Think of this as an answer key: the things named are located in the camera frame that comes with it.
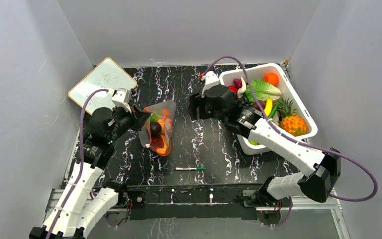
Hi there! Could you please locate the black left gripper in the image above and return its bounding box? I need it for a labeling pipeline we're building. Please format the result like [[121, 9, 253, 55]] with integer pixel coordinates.
[[107, 103, 151, 143]]

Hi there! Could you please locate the clear zip bag orange zipper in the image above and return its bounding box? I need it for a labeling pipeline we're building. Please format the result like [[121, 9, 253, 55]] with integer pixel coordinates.
[[138, 100, 176, 156]]

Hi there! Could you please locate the orange papaya slice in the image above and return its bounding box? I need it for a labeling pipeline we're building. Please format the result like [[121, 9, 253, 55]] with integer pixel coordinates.
[[150, 133, 172, 156]]

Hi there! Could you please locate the brown purple fig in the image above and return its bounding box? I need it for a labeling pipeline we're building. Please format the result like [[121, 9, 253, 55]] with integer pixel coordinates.
[[252, 100, 266, 111]]

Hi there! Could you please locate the yellow banana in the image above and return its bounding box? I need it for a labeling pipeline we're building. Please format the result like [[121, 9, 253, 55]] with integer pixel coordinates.
[[264, 97, 273, 116]]

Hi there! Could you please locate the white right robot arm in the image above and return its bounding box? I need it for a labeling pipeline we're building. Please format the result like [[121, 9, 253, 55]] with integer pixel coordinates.
[[188, 85, 341, 206]]

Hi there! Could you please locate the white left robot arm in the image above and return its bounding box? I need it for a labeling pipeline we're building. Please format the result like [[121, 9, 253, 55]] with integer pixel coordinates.
[[29, 107, 151, 239]]

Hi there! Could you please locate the red apple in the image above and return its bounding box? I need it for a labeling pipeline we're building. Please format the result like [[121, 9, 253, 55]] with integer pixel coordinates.
[[227, 86, 238, 93]]

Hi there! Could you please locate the white garlic wedge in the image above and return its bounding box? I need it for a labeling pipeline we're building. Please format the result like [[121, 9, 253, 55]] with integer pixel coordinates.
[[237, 77, 247, 98]]

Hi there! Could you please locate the purple onion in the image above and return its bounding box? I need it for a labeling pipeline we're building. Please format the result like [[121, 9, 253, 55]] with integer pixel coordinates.
[[233, 78, 243, 89]]

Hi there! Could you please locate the green capped marker pen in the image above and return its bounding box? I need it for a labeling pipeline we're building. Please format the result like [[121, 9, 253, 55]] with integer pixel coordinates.
[[174, 167, 206, 172]]

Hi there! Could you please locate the green lettuce leaf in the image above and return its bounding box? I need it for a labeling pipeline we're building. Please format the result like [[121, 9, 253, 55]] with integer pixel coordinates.
[[245, 79, 282, 103]]

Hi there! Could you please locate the white plastic bin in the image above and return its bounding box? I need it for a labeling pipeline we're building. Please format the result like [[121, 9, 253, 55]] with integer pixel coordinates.
[[237, 63, 318, 155]]

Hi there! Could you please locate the green chili pepper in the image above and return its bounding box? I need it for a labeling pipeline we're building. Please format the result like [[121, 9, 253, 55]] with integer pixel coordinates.
[[268, 102, 279, 119]]

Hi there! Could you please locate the orange fruit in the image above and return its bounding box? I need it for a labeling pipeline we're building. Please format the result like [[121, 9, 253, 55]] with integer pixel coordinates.
[[263, 72, 279, 86]]

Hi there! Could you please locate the pineapple toy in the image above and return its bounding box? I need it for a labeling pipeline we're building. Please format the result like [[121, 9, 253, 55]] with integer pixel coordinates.
[[277, 98, 308, 137]]

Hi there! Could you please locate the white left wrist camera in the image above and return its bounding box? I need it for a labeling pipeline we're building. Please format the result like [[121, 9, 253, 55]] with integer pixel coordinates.
[[111, 88, 132, 113]]

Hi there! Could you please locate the small whiteboard yellow frame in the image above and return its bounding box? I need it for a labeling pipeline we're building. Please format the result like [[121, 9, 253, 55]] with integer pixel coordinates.
[[68, 57, 137, 117]]

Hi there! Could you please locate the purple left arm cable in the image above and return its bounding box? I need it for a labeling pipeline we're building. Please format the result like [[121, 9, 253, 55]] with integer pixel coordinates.
[[44, 88, 116, 239]]

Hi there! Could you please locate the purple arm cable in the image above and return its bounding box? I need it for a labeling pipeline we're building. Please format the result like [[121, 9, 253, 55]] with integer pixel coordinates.
[[44, 88, 116, 239], [200, 56, 378, 202]]

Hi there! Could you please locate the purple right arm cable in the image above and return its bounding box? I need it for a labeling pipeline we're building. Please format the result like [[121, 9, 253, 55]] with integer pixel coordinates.
[[200, 56, 378, 202]]

